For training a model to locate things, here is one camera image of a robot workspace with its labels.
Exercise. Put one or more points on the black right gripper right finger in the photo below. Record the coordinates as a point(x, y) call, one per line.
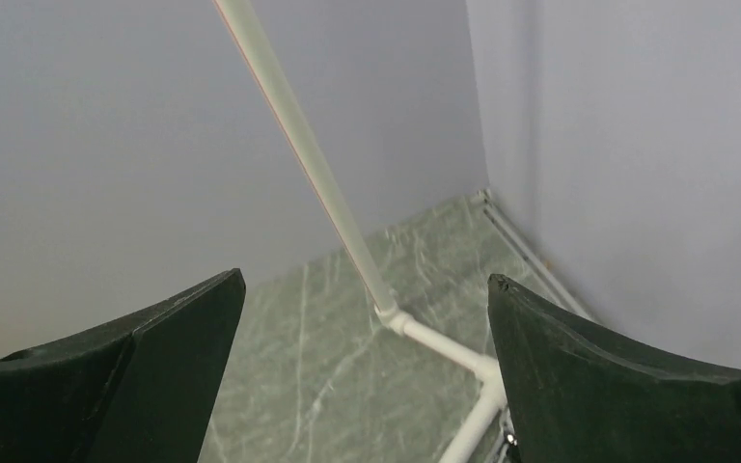
point(580, 392)

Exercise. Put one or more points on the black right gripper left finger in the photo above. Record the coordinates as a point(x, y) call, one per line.
point(139, 388)

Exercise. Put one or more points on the white PVC pipe frame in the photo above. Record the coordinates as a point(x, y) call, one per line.
point(491, 406)

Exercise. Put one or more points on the aluminium table edge rail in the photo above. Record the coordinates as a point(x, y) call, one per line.
point(546, 279)

